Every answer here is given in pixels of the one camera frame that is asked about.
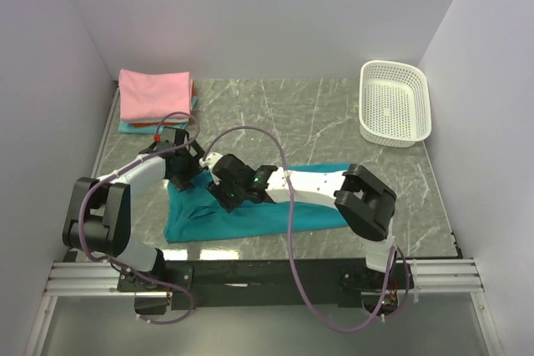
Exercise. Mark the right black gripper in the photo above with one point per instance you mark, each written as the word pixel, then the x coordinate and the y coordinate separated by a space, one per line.
pixel 217 188

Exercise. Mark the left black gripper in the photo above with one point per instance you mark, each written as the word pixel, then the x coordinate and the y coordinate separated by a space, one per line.
pixel 183 181

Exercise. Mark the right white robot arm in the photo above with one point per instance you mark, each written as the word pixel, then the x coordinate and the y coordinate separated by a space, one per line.
pixel 365 203

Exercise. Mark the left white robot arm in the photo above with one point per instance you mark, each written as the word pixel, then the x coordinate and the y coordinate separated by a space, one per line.
pixel 100 209

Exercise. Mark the pink folded t-shirt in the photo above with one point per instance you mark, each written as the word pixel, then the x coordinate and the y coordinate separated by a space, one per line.
pixel 130 83

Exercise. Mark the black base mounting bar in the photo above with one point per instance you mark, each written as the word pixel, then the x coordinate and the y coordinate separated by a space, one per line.
pixel 344 282

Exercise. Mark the white perforated plastic basket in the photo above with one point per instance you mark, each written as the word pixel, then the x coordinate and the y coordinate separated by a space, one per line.
pixel 394 104

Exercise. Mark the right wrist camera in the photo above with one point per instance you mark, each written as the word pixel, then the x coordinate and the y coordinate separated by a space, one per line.
pixel 210 160

